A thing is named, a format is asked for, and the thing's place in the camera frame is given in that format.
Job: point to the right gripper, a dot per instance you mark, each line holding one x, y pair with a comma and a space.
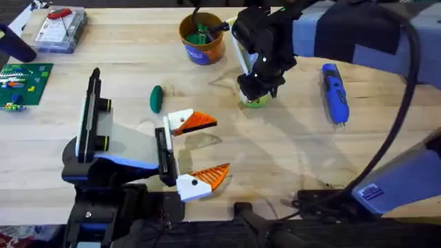
268, 51

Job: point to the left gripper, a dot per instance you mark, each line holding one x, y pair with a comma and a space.
134, 144

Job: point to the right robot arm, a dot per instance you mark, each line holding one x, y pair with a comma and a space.
396, 175

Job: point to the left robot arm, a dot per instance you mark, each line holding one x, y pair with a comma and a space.
103, 213

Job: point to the dark green vegetable toy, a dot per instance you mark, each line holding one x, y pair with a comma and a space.
156, 99

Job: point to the blue electric screwdriver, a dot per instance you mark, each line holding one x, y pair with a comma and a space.
335, 96

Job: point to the green disc with holes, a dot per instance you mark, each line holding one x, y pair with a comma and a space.
256, 102

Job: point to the orange tub with toys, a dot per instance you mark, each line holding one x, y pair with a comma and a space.
203, 48

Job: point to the left wrist upright plate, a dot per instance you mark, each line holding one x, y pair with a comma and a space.
90, 113

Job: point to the clear box with red tool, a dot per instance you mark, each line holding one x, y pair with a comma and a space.
60, 31

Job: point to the green board with blocks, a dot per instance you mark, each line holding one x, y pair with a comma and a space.
24, 84

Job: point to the black rail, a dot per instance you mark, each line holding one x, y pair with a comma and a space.
310, 234

